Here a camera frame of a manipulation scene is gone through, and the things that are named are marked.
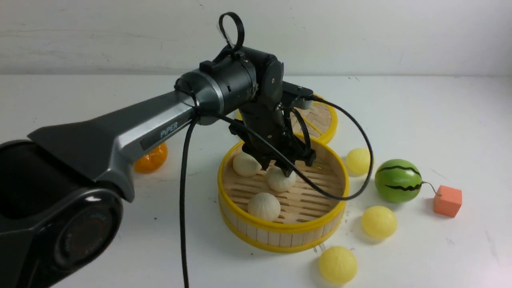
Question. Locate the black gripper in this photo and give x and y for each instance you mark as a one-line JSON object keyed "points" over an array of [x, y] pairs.
{"points": [[283, 128]]}

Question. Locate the white bun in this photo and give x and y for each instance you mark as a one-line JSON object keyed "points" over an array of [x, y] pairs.
{"points": [[245, 165], [264, 206], [278, 181]]}

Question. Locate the yellow bun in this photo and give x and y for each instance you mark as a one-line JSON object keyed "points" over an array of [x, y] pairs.
{"points": [[379, 222], [337, 265], [358, 161]]}

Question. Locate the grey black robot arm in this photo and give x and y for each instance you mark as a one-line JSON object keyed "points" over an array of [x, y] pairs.
{"points": [[62, 188]]}

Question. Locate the yellow rimmed woven steamer lid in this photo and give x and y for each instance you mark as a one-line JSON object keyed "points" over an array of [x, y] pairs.
{"points": [[321, 120]]}

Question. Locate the green toy watermelon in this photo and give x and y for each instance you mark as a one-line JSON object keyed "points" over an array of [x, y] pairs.
{"points": [[398, 181]]}

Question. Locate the orange toy tangerine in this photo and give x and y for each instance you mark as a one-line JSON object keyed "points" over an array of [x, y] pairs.
{"points": [[152, 161]]}

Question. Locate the orange foam cube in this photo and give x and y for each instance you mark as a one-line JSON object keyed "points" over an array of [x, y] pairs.
{"points": [[447, 201]]}

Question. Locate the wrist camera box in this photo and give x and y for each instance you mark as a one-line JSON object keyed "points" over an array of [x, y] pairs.
{"points": [[295, 96]]}

